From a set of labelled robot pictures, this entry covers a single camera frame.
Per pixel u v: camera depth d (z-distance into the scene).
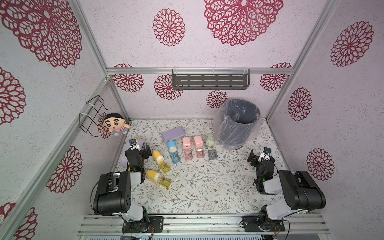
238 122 0.81
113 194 0.45
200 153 1.00
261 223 0.67
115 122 0.91
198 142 0.99
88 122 0.75
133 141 0.78
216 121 0.93
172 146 0.96
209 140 0.97
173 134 1.12
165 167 0.95
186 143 0.97
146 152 0.83
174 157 0.99
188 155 1.00
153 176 0.83
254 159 0.83
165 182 0.88
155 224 0.73
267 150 0.77
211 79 0.92
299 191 0.46
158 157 0.90
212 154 1.00
